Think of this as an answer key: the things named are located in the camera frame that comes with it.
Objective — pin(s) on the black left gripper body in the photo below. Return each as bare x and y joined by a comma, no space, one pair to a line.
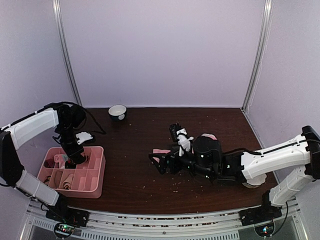
67,145

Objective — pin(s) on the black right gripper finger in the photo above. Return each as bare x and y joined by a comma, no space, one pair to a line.
162,161
174,128

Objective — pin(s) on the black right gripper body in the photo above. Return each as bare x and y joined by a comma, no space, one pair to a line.
205,173

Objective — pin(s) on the pink sock with teal patches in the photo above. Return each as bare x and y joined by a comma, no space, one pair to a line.
200,142

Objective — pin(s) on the brown beige argyle sock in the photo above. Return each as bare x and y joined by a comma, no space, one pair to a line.
69,164

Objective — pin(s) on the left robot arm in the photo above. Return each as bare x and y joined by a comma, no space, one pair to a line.
64,117

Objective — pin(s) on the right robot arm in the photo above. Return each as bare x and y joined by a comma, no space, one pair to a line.
302,152

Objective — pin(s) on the pink plastic organizer tray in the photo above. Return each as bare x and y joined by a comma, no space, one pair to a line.
88,176

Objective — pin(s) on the white paper-lined bowl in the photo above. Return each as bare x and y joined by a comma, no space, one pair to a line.
255,182

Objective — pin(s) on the dark blue white bowl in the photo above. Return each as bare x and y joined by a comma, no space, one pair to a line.
117,112

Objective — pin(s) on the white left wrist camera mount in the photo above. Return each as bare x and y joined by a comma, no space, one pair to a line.
83,137

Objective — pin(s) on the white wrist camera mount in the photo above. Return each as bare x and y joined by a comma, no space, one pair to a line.
83,137
184,142

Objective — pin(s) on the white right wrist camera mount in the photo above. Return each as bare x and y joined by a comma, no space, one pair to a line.
184,142

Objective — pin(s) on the aluminium front rail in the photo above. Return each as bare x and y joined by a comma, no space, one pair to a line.
218,225

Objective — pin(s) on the grey aluminium frame post left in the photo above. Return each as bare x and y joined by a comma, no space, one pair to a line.
65,53

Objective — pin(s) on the grey aluminium frame post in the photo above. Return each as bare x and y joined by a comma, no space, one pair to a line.
65,53
257,64

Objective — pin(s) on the grey aluminium frame post right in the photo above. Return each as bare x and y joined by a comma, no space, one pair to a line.
257,64

